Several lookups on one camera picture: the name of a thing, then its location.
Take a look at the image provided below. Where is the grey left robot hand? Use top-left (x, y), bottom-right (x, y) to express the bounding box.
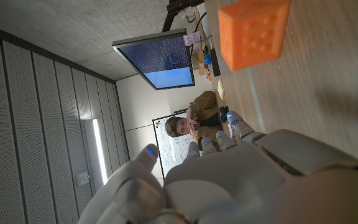
top-left (76, 111), bottom-right (358, 224)

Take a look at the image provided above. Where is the orange block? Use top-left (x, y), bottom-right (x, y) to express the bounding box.
top-left (218, 0), bottom-right (292, 72)

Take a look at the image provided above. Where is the whiteboard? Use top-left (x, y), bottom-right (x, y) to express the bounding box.
top-left (152, 108), bottom-right (204, 181)

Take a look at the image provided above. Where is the seated person in brown jacket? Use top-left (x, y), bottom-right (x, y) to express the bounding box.
top-left (164, 90), bottom-right (226, 150)

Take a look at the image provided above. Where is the yellow sticky note pad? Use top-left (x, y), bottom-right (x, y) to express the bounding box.
top-left (217, 77), bottom-right (226, 101)

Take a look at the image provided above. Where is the small black box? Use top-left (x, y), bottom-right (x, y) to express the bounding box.
top-left (209, 49), bottom-right (222, 77)

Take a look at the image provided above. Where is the computer monitor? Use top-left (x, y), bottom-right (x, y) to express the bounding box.
top-left (112, 27), bottom-right (196, 91)

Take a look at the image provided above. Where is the long ceiling light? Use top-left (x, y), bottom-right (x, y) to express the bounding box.
top-left (91, 118), bottom-right (109, 186)

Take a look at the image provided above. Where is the small white ceiling fixture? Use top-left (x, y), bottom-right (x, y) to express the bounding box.
top-left (76, 170), bottom-right (91, 187)

